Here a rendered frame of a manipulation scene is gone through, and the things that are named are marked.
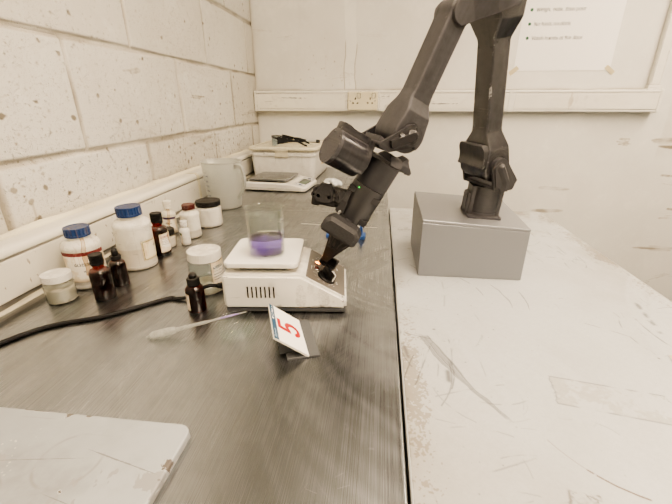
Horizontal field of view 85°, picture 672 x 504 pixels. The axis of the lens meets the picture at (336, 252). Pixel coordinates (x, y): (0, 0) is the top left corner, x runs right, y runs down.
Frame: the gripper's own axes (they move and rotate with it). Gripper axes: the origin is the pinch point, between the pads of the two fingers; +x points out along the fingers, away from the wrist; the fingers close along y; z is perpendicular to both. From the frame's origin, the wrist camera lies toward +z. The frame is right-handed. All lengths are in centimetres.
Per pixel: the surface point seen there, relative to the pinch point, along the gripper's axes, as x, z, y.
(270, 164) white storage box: 16, 45, -96
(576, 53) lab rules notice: -92, -44, -140
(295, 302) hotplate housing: 8.7, 0.1, 9.7
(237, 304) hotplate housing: 13.8, 8.0, 11.3
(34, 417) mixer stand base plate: 22.5, 16.6, 36.2
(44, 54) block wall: 0, 66, -4
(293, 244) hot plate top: 3.5, 6.1, 1.7
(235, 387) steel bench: 13.4, 0.3, 27.0
